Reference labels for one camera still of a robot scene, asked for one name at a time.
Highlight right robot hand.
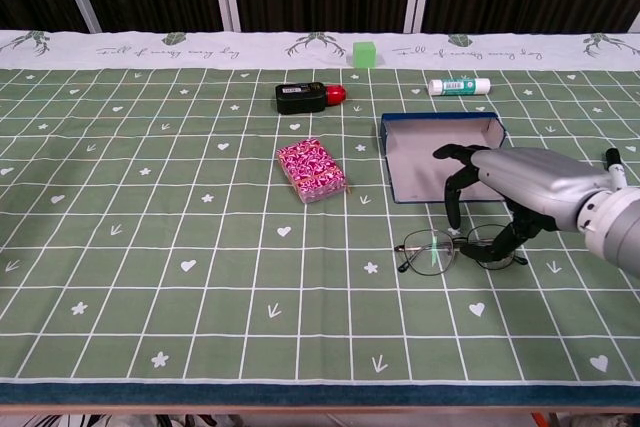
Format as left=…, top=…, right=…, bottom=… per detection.
left=432, top=143, right=614, bottom=271

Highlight blue glasses case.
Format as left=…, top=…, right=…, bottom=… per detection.
left=377, top=111, right=509, bottom=204

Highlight black wire-frame eyeglasses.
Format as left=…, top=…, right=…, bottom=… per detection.
left=393, top=225, right=529, bottom=277

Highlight black white marker pen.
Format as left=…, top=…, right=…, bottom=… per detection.
left=604, top=148, right=629, bottom=193

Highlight white green glue stick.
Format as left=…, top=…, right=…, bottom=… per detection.
left=427, top=75, right=492, bottom=97

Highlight green cube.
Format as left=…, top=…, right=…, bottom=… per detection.
left=352, top=40, right=377, bottom=69

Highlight pink patterned card box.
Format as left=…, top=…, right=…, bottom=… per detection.
left=276, top=137, right=347, bottom=206

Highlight black bottle red cap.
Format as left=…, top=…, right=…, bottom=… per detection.
left=274, top=82, right=348, bottom=116

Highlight dark blue table cover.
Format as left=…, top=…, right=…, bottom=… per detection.
left=0, top=380, right=640, bottom=407

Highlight green grid tablecloth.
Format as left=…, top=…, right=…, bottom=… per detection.
left=0, top=29, right=640, bottom=386

